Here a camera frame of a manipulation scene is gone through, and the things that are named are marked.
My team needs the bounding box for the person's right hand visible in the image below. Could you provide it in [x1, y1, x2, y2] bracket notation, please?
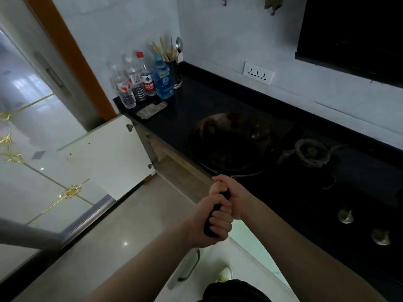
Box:
[209, 174, 256, 221]

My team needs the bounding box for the person's left hand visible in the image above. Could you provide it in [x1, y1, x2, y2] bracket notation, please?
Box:
[186, 193, 234, 249]

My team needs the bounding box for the black wok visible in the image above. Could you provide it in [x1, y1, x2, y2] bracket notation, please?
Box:
[188, 111, 284, 238]

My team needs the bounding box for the pale green cabinet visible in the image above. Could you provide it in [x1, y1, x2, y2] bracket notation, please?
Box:
[56, 114, 300, 302]

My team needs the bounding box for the black glass stove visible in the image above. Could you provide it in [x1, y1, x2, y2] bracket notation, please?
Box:
[186, 113, 403, 280]

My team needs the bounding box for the person's left forearm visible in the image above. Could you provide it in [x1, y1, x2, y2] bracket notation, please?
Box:
[85, 221, 194, 302]

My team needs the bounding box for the person's right forearm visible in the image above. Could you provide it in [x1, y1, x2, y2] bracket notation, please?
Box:
[242, 198, 386, 302]

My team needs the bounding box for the person's right white shoe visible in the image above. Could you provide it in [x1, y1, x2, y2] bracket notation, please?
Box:
[215, 266, 233, 284]

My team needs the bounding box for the person's black clothing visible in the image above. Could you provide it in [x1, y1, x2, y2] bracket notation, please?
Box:
[196, 279, 264, 302]

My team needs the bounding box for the blue label water bottle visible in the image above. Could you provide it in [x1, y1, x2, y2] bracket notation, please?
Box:
[153, 54, 174, 100]

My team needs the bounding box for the black utensil holder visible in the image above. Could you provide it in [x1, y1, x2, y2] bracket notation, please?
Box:
[165, 59, 183, 89]

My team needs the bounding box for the red cap water bottle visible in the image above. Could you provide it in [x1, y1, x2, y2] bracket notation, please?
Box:
[136, 51, 157, 97]

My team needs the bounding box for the clear water bottle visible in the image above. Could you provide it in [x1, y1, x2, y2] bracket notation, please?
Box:
[123, 55, 147, 102]
[107, 61, 137, 109]

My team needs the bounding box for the bundle of wooden chopsticks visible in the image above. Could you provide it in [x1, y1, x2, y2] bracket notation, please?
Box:
[151, 36, 179, 62]

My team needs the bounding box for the glass sliding door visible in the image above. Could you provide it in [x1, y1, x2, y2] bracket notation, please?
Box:
[0, 0, 117, 285]

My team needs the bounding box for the black range hood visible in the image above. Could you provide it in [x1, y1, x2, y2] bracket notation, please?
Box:
[295, 0, 403, 89]

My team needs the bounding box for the white triple wall socket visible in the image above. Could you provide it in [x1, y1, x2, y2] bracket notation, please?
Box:
[243, 62, 275, 86]

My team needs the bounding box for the brown wooden door frame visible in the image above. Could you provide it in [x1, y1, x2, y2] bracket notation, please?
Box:
[21, 0, 117, 122]

